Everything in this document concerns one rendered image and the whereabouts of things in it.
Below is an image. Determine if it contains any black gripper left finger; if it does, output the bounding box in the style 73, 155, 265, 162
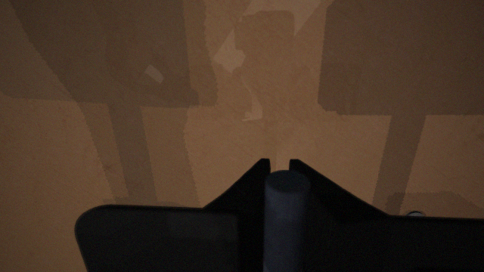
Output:
74, 159, 271, 272

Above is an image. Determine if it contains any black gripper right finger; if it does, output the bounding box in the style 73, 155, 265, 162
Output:
289, 159, 484, 272

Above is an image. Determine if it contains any dark grey cylinder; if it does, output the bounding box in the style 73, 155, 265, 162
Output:
263, 170, 311, 272

